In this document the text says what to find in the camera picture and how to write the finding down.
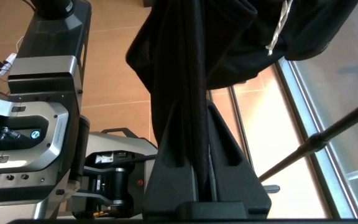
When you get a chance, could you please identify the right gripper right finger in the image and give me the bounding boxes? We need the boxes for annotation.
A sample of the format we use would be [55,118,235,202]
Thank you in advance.
[208,101,272,218]

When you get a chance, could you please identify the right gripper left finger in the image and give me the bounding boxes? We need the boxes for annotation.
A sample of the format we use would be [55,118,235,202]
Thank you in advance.
[142,123,199,218]

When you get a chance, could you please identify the heap of clothes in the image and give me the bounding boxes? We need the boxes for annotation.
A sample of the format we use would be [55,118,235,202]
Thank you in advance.
[125,0,258,202]

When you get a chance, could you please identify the black shorts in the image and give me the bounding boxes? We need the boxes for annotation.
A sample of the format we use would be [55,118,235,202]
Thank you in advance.
[205,0,358,91]

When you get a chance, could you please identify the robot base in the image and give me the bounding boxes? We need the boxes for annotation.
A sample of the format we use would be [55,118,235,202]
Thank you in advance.
[0,0,158,220]

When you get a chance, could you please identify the black clothes rack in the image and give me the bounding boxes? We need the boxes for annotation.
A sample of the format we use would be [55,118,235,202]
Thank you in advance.
[230,85,358,194]

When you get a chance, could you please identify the white power strip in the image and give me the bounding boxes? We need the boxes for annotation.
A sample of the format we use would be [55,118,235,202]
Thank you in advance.
[0,52,18,77]

